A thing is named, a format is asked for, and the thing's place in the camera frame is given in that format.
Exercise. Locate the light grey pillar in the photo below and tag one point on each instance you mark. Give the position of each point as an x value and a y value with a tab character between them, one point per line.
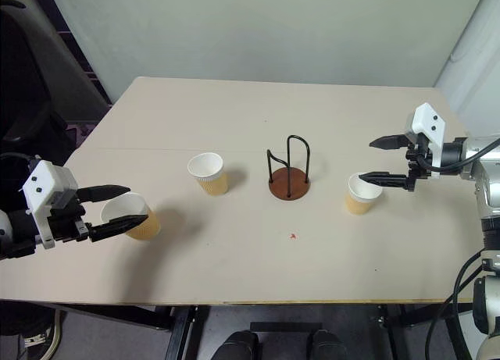
472	63

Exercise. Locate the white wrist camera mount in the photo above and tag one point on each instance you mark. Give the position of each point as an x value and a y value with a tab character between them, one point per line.
427	120
45	180

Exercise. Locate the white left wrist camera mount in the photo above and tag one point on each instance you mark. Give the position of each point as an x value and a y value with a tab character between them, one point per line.
45	180

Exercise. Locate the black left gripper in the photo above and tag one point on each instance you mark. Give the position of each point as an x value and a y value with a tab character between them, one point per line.
68	221

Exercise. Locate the black metal table frame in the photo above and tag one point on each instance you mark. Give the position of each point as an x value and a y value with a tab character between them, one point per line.
183	328

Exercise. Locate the brown ribbed paper cup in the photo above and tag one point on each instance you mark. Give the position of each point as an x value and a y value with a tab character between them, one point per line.
357	205
146	225
215	182

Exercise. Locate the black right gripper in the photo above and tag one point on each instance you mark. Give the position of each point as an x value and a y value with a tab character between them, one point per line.
418	168

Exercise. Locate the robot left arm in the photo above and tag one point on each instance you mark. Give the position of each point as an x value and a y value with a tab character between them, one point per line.
17	235

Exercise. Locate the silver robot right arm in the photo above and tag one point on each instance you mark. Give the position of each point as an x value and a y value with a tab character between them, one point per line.
486	188

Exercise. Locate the dark rounded shape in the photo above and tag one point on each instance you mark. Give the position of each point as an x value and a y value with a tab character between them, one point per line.
328	346
236	346

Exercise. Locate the black and white sneaker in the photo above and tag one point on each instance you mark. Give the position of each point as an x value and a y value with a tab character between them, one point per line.
39	336

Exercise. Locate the black office chair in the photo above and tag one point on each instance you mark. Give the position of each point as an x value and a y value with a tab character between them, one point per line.
23	83

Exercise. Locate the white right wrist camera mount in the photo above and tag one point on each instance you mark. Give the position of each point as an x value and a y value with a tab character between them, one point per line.
427	120

